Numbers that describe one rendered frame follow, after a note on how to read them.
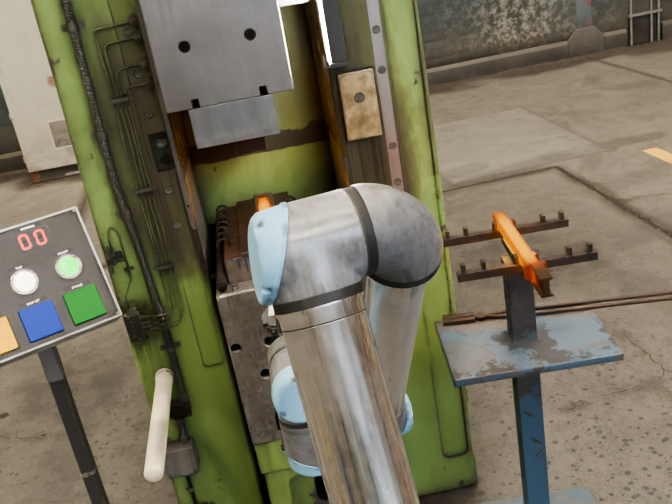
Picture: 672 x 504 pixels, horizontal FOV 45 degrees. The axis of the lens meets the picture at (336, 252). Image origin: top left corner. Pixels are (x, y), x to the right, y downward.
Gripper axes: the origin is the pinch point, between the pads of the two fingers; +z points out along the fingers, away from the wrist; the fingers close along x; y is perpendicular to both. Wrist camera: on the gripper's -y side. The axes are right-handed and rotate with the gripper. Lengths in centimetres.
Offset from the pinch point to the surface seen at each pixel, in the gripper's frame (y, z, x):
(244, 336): 20.8, 27.2, -11.2
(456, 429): 78, 48, 44
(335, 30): -47, 44, 26
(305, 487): 74, 32, -5
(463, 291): 100, 180, 83
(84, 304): -0.9, 16.9, -43.8
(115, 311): 2.9, 18.2, -37.9
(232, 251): 2.1, 38.5, -10.0
